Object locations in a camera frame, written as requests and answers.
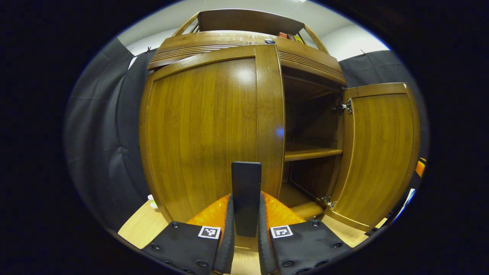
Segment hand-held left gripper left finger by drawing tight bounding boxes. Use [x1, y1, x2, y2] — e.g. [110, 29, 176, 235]
[141, 193, 235, 275]

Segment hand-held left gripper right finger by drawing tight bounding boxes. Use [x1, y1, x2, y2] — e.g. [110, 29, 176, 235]
[258, 191, 351, 275]

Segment wooden shoe cabinet door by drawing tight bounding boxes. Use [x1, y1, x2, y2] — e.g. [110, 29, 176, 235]
[325, 82, 421, 231]
[139, 44, 285, 252]

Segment black door handle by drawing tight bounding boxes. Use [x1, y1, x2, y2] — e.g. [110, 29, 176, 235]
[232, 161, 262, 237]

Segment wooden double-door shoe cabinet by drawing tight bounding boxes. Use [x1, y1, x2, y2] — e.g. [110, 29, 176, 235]
[139, 8, 421, 252]

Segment wooden cabinet drawer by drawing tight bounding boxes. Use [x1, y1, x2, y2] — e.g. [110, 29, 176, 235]
[148, 31, 347, 86]

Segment blue and white book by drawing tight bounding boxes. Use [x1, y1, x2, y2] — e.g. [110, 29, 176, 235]
[393, 188, 416, 223]

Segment wooden inner shelf board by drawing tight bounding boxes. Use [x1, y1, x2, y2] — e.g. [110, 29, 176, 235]
[284, 147, 343, 162]

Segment black backdrop cloth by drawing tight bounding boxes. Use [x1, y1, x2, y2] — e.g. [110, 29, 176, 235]
[65, 38, 429, 230]

